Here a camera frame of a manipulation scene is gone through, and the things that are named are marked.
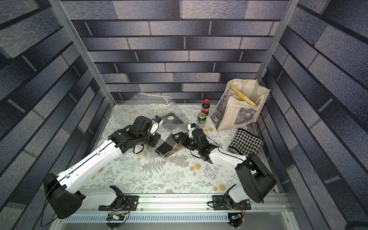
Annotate grey black striped scarf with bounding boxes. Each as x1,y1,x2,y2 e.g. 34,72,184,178
155,132,177,157

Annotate clear plastic vacuum bag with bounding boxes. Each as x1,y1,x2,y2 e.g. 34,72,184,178
122,93,175,106

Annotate black white houndstooth scarf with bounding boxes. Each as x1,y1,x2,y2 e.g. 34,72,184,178
228,128,264,156

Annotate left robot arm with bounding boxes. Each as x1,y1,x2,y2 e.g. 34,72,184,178
43,116,163,219

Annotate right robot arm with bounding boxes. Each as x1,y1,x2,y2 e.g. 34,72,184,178
173,127,277,209

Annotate beige canvas tote bag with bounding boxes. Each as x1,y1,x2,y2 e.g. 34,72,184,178
210,79,270,132

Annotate green drink can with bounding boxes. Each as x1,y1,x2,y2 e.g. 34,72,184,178
197,113,207,127

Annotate dark soy sauce bottle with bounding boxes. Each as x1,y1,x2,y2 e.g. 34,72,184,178
201,99,210,116

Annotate yellow object in tote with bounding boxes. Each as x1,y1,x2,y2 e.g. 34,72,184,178
231,86,256,106

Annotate left circuit board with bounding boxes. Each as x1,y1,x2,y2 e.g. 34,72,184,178
106,213,127,223

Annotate circuit board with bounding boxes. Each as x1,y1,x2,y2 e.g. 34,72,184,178
228,213,243,228
106,213,127,223

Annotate right circuit board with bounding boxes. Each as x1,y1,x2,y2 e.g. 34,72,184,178
228,213,243,228

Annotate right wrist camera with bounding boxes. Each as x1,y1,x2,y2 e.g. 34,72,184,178
188,123,199,138

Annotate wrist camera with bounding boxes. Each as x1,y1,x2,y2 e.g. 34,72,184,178
151,116,163,128
188,123,199,138

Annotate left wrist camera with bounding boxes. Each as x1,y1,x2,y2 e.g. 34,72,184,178
151,116,163,128

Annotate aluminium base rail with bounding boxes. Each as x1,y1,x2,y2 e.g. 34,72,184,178
49,193,300,230

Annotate aluminium frame post left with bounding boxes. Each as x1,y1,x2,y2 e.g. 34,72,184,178
48,0,116,108

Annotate aluminium frame post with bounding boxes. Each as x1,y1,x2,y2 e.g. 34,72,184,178
48,0,116,108
256,0,299,82

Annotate aluminium frame post right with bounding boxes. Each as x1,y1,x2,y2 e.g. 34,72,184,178
256,0,299,82

